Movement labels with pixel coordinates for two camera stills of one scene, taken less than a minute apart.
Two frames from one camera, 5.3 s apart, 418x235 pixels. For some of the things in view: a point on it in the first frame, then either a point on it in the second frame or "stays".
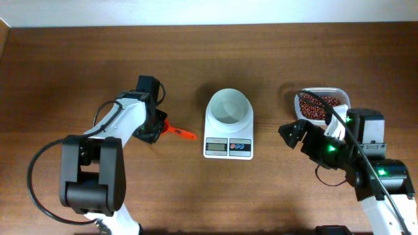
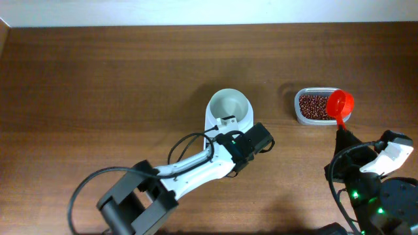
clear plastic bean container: [308, 109] stays
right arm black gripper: [314, 133] to [351, 161]
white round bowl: [229, 110] stays
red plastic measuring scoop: [171, 130] to [340, 104]
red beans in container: [313, 108] stays
